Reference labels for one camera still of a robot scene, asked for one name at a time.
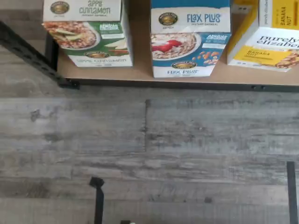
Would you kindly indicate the green apple cinnamon oatmeal box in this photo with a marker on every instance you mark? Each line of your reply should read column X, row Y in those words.
column 93, row 42

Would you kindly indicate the yellow banana nut box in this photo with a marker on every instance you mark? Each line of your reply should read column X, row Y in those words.
column 268, row 46

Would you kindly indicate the blue Flax Plus oatmeal box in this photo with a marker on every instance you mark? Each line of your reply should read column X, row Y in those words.
column 191, row 53

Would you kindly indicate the black metal shelf rack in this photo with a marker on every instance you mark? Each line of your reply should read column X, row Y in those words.
column 163, row 86

